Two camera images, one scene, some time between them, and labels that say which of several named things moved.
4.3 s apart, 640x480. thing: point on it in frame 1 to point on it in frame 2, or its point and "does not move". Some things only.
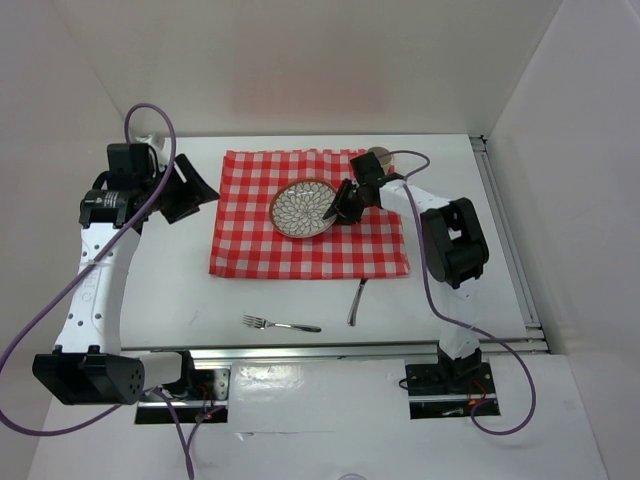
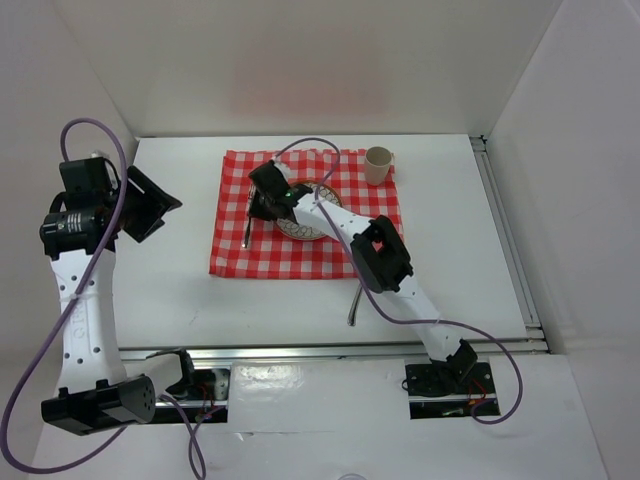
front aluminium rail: (410, 352) does not move
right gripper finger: (351, 211) to (256, 197)
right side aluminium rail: (535, 339) does not move
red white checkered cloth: (246, 241) does not move
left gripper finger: (180, 206) to (139, 225)
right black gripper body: (361, 194) to (267, 198)
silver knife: (351, 321) does not move
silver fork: (254, 321) to (249, 218)
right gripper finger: (346, 185) to (263, 209)
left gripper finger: (193, 180) to (147, 191)
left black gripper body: (172, 187) to (111, 199)
